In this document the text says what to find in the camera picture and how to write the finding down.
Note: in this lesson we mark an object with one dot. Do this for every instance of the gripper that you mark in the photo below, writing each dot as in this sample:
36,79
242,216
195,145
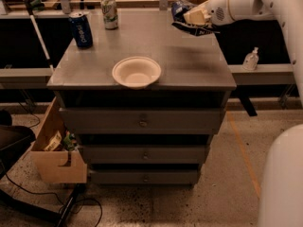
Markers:
217,9

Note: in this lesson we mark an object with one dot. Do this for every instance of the blue chip bag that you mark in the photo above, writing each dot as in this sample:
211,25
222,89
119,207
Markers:
178,9

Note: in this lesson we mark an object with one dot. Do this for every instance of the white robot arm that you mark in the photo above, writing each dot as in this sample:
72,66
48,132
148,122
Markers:
281,197

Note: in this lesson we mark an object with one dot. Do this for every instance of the white paper bowl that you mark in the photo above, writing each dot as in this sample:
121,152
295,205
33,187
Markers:
136,72

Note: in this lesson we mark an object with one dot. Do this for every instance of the hand sanitizer bottle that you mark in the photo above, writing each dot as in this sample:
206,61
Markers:
251,60

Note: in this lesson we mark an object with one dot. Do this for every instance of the green white soda can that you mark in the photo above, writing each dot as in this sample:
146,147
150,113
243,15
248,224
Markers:
109,11

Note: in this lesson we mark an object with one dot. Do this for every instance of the blue soda can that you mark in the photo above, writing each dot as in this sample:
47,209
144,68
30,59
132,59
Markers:
81,30

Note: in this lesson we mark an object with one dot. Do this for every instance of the grey drawer cabinet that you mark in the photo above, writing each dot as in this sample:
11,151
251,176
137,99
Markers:
145,100

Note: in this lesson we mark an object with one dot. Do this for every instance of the middle grey drawer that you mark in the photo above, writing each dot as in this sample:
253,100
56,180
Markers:
144,155

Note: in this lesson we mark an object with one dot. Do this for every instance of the grey drawer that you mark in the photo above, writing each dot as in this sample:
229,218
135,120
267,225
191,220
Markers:
144,177
144,155
89,121

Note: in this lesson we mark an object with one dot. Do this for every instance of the white pole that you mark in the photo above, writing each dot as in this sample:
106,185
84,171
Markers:
39,35

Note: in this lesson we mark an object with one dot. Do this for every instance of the top grey drawer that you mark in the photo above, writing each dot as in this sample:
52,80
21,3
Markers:
89,121

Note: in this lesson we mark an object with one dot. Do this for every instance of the snack packets in box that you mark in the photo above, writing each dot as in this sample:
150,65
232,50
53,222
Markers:
60,142

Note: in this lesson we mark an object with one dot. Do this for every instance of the bottom grey drawer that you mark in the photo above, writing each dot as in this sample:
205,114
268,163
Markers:
144,177

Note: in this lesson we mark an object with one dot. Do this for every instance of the cardboard box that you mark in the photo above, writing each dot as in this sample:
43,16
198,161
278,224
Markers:
56,166

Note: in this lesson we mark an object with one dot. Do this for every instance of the black chair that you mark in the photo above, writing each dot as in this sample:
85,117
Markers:
14,141

